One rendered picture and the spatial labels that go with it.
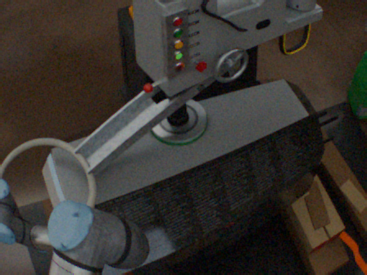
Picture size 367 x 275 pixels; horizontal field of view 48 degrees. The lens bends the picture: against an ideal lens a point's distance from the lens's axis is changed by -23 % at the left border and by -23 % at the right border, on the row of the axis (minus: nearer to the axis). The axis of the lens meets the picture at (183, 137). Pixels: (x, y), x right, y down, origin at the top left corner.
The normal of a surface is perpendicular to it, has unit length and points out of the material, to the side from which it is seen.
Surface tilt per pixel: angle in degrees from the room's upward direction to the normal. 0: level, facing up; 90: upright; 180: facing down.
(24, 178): 0
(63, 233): 40
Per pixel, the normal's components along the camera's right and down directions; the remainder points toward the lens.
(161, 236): 0.29, 0.07
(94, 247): 0.56, 0.17
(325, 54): -0.02, -0.61
